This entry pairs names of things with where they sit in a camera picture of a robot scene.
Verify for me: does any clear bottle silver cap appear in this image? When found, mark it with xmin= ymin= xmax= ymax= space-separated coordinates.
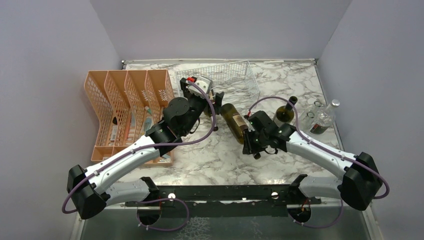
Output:
xmin=309 ymin=99 xmax=341 ymax=135

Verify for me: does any green wine bottle white label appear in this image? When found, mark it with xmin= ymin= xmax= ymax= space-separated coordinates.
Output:
xmin=220 ymin=103 xmax=249 ymax=145

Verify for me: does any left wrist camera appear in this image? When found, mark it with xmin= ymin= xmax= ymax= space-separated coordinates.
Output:
xmin=187 ymin=75 xmax=213 ymax=97

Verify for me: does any orange plastic file organizer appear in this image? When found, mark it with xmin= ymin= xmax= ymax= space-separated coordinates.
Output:
xmin=84 ymin=69 xmax=175 ymax=163

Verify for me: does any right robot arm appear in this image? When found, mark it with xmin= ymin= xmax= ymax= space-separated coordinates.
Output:
xmin=243 ymin=110 xmax=383 ymax=211

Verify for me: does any black mounting rail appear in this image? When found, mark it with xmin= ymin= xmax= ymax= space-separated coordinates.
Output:
xmin=125 ymin=183 xmax=321 ymax=218

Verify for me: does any dark green wine bottle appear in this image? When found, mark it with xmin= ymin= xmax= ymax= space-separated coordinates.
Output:
xmin=272 ymin=103 xmax=295 ymax=127

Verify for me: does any white wire wine rack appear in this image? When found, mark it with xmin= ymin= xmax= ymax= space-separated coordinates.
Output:
xmin=174 ymin=60 xmax=261 ymax=105

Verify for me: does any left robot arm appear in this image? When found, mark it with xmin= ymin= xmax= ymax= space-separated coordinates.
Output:
xmin=62 ymin=90 xmax=224 ymax=220

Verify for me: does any green wine bottle brown label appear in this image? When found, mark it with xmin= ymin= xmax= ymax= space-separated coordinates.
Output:
xmin=203 ymin=103 xmax=212 ymax=119

